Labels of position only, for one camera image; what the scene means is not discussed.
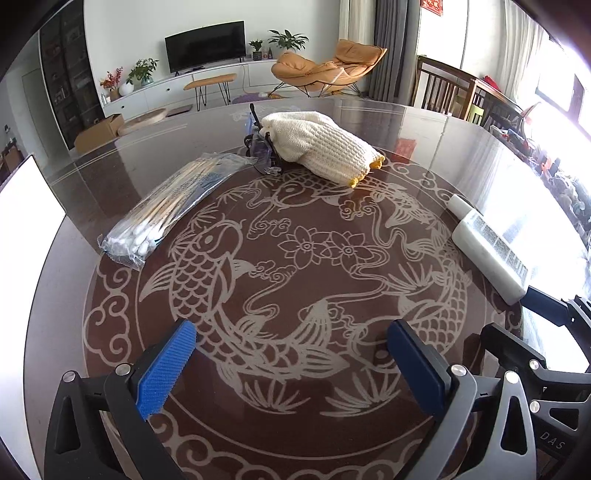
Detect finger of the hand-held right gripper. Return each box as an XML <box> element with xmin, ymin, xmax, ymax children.
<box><xmin>524</xmin><ymin>285</ymin><xmax>591</xmax><ymax>328</ymax></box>
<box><xmin>480</xmin><ymin>322</ymin><xmax>591</xmax><ymax>385</ymax></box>

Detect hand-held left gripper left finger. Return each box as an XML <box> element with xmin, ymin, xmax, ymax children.
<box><xmin>44</xmin><ymin>318</ymin><xmax>198</xmax><ymax>480</ymax></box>

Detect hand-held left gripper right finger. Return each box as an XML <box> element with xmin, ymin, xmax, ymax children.
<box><xmin>386</xmin><ymin>318</ymin><xmax>539</xmax><ymax>480</ymax></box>

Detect white squeeze bottle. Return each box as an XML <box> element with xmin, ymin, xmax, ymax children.
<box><xmin>445</xmin><ymin>194</ymin><xmax>529</xmax><ymax>306</ymax></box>

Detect white storage container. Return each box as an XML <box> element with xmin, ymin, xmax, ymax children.
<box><xmin>0</xmin><ymin>154</ymin><xmax>68</xmax><ymax>444</ymax></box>

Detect cream knitted glove yellow cuff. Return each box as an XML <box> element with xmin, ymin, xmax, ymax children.
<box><xmin>259</xmin><ymin>111</ymin><xmax>386</xmax><ymax>189</ymax></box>

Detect cotton swab pack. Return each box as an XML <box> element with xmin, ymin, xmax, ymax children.
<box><xmin>98</xmin><ymin>154</ymin><xmax>252</xmax><ymax>271</ymax></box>

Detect wooden dining chair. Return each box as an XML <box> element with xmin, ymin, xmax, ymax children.
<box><xmin>471</xmin><ymin>78</ymin><xmax>528</xmax><ymax>136</ymax></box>
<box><xmin>411</xmin><ymin>55</ymin><xmax>477</xmax><ymax>121</ymax></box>

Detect blue safety glasses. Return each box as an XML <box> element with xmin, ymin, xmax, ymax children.
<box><xmin>240</xmin><ymin>104</ymin><xmax>283</xmax><ymax>175</ymax></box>

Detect brown cardboard box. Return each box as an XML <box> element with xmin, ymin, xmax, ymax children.
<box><xmin>74</xmin><ymin>113</ymin><xmax>125</xmax><ymax>154</ymax></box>

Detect round wooden tray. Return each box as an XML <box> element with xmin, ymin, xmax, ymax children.
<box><xmin>117</xmin><ymin>107</ymin><xmax>168</xmax><ymax>136</ymax></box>

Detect white television cabinet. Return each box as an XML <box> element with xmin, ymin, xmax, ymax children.
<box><xmin>102</xmin><ymin>60</ymin><xmax>287</xmax><ymax>117</ymax></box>

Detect orange bench with hairpin legs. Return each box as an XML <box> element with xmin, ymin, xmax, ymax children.
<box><xmin>184</xmin><ymin>74</ymin><xmax>238</xmax><ymax>112</ymax></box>

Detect red flower arrangement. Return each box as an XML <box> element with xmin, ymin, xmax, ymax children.
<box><xmin>100</xmin><ymin>68</ymin><xmax>124</xmax><ymax>101</ymax></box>

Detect green potted plant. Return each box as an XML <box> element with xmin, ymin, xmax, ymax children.
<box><xmin>127</xmin><ymin>58</ymin><xmax>160</xmax><ymax>88</ymax></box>

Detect grey curtain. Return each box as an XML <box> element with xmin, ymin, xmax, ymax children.
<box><xmin>367</xmin><ymin>0</ymin><xmax>422</xmax><ymax>104</ymax></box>

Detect dark display cabinet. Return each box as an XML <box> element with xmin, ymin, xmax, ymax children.
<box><xmin>39</xmin><ymin>0</ymin><xmax>105</xmax><ymax>149</ymax></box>

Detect orange lounge chair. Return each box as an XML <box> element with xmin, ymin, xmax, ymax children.
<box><xmin>270</xmin><ymin>39</ymin><xmax>387</xmax><ymax>99</ymax></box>

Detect black television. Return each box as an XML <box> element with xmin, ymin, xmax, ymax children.
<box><xmin>165</xmin><ymin>21</ymin><xmax>246</xmax><ymax>75</ymax></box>

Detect large leafy potted plant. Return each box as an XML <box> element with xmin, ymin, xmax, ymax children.
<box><xmin>269</xmin><ymin>29</ymin><xmax>309</xmax><ymax>51</ymax></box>

